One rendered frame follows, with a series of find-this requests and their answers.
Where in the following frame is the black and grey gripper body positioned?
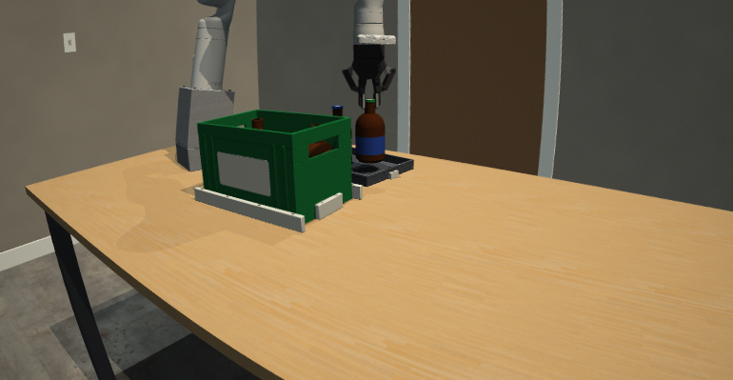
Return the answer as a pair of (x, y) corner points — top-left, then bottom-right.
(351, 45), (386, 80)

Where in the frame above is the brown bottle with blue label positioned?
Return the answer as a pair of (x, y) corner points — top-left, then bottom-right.
(355, 99), (386, 164)

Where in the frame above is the brown glass bottle with blue cap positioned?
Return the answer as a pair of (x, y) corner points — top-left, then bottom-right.
(332, 106), (352, 161)

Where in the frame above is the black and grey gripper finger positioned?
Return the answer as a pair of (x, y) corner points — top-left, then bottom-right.
(342, 66), (368, 110)
(372, 66), (396, 109)

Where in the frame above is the green plastic crate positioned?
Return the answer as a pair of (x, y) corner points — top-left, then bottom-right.
(200, 110), (352, 224)

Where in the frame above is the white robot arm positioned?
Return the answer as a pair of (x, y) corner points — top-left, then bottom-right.
(190, 0), (396, 90)

